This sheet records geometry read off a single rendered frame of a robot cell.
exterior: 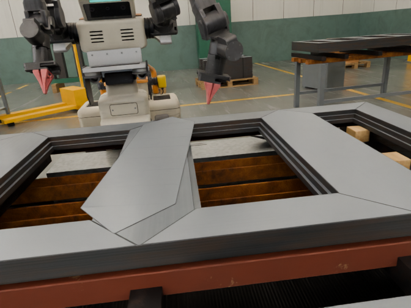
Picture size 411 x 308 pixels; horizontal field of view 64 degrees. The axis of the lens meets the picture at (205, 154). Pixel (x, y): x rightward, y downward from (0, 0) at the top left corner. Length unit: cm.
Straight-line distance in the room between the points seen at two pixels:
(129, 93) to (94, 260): 110
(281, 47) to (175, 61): 349
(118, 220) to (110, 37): 103
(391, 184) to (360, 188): 6
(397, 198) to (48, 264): 58
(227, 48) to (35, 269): 70
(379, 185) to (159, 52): 1028
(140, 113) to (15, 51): 1003
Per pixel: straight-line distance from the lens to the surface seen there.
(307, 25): 1190
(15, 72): 1154
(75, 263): 56
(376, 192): 67
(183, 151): 86
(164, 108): 180
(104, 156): 146
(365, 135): 119
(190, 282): 57
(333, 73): 622
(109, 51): 148
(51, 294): 60
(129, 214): 61
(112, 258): 54
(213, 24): 101
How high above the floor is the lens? 115
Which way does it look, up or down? 21 degrees down
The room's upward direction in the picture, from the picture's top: 4 degrees counter-clockwise
